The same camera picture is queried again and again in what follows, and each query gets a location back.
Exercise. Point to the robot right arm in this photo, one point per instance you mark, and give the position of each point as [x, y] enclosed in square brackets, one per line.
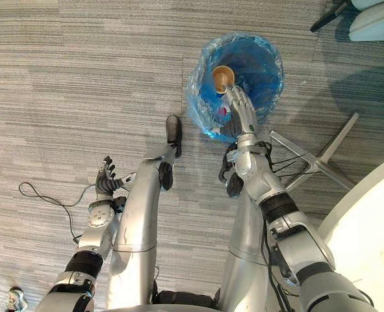
[295, 240]

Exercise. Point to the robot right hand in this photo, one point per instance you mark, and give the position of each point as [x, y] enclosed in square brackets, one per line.
[242, 112]

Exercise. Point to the grey metal table base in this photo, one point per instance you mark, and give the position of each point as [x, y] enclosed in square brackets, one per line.
[321, 156]

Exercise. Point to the robot left leg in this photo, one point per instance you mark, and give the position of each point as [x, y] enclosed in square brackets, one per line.
[139, 208]

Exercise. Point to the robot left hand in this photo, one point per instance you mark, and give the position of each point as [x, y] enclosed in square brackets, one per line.
[104, 183]

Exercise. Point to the small round bin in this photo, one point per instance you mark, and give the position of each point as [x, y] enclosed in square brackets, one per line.
[277, 87]

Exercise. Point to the brown paper cup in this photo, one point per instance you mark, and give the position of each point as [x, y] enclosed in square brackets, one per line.
[222, 76]

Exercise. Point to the small silver crumpled object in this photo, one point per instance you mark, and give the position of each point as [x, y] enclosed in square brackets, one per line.
[15, 298]

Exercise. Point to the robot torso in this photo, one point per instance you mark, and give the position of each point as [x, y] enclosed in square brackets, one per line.
[165, 307]

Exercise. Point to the robot leg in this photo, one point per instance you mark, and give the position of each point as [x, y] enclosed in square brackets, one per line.
[243, 247]
[139, 208]

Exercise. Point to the blue plastic bin bag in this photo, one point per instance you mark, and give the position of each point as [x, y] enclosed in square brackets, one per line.
[263, 65]

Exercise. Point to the red white rubbish wrapper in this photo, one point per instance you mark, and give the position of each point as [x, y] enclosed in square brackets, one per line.
[223, 110]

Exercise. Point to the black chair leg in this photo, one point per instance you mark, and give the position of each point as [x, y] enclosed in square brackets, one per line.
[328, 16]

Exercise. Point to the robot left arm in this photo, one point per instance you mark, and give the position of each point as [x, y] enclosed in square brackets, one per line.
[91, 234]

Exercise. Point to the robot right leg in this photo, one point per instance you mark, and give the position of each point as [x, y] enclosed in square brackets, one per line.
[243, 247]

